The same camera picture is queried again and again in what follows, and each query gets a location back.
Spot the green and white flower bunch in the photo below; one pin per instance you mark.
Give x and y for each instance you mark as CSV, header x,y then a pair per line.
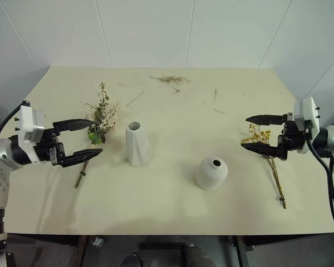
x,y
101,119

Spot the rusty table leg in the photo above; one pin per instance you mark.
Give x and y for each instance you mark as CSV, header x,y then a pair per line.
x,y
85,251
239,251

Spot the cream table cloth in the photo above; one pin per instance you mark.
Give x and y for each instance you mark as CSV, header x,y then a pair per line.
x,y
167,211

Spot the round white ceramic vase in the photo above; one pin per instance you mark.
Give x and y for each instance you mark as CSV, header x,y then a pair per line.
x,y
211,173

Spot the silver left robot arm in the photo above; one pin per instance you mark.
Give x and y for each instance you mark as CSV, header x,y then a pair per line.
x,y
0,155

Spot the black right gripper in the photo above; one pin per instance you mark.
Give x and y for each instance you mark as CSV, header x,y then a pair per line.
x,y
292,137

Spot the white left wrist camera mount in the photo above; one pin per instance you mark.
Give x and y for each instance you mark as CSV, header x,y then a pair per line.
x,y
28,125

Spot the tall white draped vase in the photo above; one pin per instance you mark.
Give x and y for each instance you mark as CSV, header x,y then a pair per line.
x,y
138,146

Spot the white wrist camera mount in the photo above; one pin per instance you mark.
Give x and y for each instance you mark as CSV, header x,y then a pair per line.
x,y
28,125
307,111

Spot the long dry twig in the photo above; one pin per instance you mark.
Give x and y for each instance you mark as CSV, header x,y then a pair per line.
x,y
135,99

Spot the yellow dried flower bunch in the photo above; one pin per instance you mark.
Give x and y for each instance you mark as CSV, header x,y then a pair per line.
x,y
272,169

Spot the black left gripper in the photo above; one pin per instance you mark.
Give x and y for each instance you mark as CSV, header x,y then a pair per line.
x,y
46,148

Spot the dried twig sprig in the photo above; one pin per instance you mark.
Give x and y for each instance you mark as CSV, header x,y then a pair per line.
x,y
171,79

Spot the short dry twig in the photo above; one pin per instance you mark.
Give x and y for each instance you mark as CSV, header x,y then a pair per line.
x,y
215,95
219,111

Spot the dark rounded shape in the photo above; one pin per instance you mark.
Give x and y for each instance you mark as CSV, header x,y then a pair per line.
x,y
132,261

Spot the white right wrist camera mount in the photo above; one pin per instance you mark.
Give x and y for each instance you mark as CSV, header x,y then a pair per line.
x,y
307,111

